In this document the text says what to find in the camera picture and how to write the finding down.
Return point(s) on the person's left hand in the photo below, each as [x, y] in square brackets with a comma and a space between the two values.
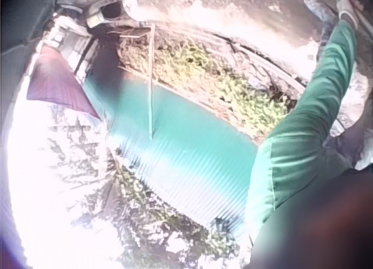
[346, 9]

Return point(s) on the curved concrete kerb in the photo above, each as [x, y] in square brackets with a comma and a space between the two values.
[250, 48]

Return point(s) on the person's legs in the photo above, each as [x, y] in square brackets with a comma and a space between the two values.
[348, 146]

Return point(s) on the patch of green plants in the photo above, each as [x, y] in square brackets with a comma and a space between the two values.
[221, 85]

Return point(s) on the thin metal pole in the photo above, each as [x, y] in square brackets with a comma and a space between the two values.
[151, 82]

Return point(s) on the teal corrugated metal sheet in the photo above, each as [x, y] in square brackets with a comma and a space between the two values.
[186, 152]

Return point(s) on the dark round container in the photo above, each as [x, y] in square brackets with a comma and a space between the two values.
[110, 10]

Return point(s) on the white shed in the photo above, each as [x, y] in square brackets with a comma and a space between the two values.
[65, 41]

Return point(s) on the tree foliage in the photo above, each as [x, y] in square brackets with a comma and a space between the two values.
[151, 222]

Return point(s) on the maroon corrugated roof sheet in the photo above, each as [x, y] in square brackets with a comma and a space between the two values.
[56, 85]

